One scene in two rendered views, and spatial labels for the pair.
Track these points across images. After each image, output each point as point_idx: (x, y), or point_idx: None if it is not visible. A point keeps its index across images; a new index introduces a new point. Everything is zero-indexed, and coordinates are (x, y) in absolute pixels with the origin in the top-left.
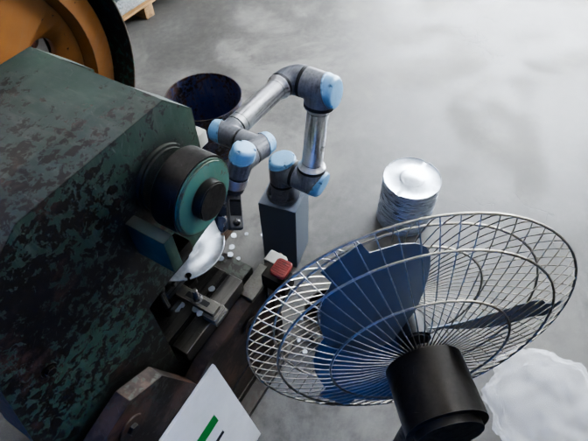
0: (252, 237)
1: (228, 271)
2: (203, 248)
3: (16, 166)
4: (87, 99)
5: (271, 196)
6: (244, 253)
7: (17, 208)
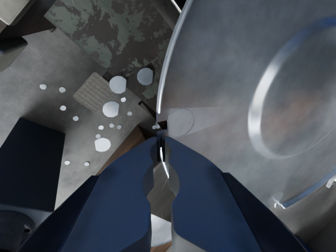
0: (79, 159)
1: (128, 21)
2: (256, 62)
3: None
4: None
5: (21, 228)
6: (90, 141)
7: None
